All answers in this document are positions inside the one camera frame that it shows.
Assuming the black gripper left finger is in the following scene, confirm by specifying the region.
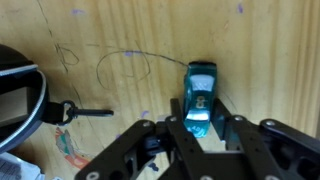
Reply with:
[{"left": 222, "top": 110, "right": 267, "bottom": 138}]
[{"left": 74, "top": 98, "right": 209, "bottom": 180}]

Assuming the light wooden table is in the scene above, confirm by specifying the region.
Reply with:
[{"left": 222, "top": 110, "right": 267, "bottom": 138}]
[{"left": 0, "top": 0, "right": 320, "bottom": 180}]

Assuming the teal toy car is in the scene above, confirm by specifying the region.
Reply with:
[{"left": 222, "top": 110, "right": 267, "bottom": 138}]
[{"left": 182, "top": 60, "right": 219, "bottom": 139}]

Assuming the orange green table sticker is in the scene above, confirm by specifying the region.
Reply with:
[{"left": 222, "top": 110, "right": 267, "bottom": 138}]
[{"left": 54, "top": 127, "right": 92, "bottom": 170}]

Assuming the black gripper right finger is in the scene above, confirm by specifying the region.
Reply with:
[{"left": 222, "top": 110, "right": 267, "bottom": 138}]
[{"left": 213, "top": 98, "right": 320, "bottom": 180}]

